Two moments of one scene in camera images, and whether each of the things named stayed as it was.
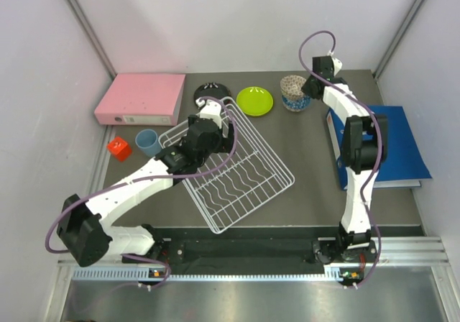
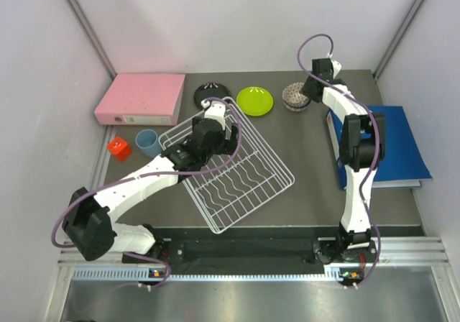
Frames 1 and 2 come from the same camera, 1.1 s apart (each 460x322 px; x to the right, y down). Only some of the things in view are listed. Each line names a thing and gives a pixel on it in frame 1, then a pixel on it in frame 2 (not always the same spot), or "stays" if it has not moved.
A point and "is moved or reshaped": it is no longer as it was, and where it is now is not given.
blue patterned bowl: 296,105 stays
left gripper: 224,144 stays
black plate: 211,89 stays
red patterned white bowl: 291,86 is moved or reshaped
